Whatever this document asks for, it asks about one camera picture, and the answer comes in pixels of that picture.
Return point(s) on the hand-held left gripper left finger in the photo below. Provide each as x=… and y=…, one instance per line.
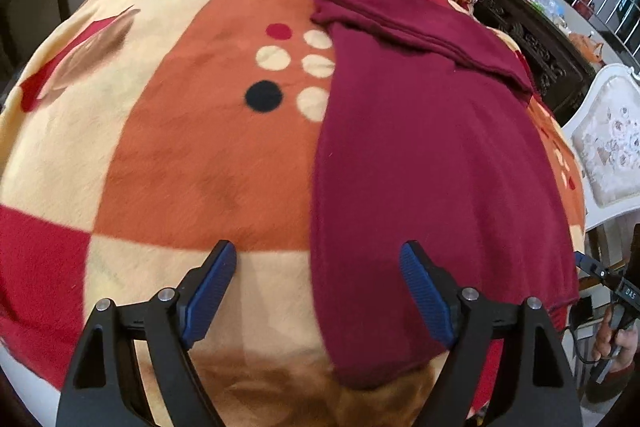
x=212, y=289

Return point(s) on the white upholstered floral chair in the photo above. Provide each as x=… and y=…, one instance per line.
x=607, y=142

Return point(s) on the dark carved wooden cabinet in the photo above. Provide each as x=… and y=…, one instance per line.
x=532, y=37

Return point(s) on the person's right hand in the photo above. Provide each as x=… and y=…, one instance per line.
x=620, y=344

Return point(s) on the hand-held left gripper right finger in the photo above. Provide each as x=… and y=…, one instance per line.
x=424, y=292

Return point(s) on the checked red orange fleece blanket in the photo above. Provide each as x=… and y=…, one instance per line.
x=190, y=147

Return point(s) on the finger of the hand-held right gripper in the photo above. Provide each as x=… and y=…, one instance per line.
x=589, y=266

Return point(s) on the maroon knit garment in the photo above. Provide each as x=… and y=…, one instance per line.
x=430, y=157

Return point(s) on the person's right forearm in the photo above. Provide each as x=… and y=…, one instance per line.
x=611, y=382

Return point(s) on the orange bag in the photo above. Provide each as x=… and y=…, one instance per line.
x=586, y=47

